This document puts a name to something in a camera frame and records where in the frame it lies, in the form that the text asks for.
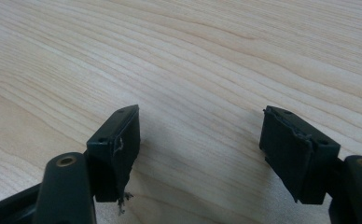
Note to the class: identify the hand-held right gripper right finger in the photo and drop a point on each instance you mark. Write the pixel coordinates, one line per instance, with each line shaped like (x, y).
(297, 155)

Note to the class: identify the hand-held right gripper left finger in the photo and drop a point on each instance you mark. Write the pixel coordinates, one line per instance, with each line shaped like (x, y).
(114, 155)

